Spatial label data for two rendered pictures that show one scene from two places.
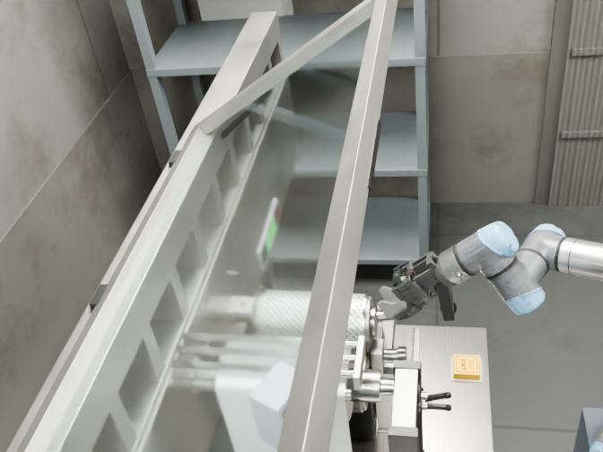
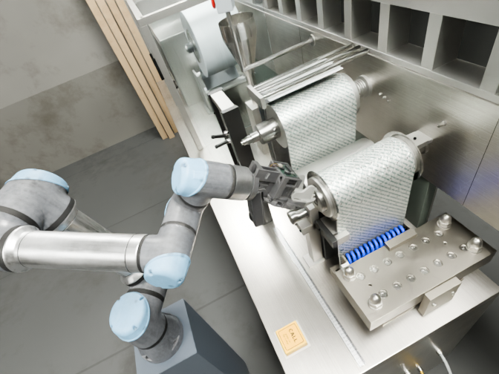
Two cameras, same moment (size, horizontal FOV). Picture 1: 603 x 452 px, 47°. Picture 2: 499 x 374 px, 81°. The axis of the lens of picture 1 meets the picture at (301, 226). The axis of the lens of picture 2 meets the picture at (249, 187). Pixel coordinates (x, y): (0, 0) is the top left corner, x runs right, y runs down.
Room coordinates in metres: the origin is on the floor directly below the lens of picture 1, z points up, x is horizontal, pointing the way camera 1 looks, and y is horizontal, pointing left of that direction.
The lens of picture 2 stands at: (1.49, -0.48, 1.85)
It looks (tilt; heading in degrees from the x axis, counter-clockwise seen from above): 44 degrees down; 156
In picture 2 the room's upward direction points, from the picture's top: 20 degrees counter-clockwise
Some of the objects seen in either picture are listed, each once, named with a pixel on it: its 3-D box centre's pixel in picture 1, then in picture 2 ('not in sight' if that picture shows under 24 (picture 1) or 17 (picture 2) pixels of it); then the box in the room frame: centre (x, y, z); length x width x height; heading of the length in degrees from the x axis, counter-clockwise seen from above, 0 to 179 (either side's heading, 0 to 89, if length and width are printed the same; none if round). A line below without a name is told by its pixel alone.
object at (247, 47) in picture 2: not in sight; (255, 99); (0.44, 0.17, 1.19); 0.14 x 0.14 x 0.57
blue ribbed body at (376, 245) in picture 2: not in sight; (376, 243); (1.22, -0.02, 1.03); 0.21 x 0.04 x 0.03; 75
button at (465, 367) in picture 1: (466, 367); (291, 338); (1.20, -0.38, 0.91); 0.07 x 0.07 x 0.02; 75
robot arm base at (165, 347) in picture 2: not in sight; (155, 332); (0.90, -0.70, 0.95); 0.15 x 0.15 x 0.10
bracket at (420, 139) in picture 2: not in sight; (416, 139); (1.18, 0.17, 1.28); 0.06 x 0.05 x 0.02; 75
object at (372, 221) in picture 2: not in sight; (373, 222); (1.20, -0.02, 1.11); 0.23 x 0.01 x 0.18; 75
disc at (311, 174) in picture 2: (367, 321); (321, 196); (1.11, -0.12, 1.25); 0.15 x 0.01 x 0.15; 165
